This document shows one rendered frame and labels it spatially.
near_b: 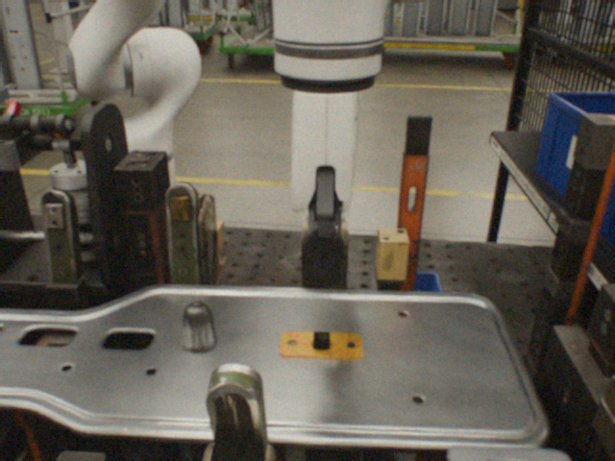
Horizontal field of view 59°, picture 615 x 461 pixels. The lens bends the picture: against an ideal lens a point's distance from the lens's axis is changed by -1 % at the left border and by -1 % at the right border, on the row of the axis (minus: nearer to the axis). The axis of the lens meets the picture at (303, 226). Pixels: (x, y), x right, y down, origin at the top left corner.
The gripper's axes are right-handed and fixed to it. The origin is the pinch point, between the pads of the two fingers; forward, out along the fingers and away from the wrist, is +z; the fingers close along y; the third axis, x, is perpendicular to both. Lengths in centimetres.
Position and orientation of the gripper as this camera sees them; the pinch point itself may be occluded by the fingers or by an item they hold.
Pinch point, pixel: (324, 244)
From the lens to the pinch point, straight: 51.3
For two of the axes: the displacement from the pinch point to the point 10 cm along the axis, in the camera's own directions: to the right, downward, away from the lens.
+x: 10.0, 0.2, -0.4
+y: -0.5, 4.6, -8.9
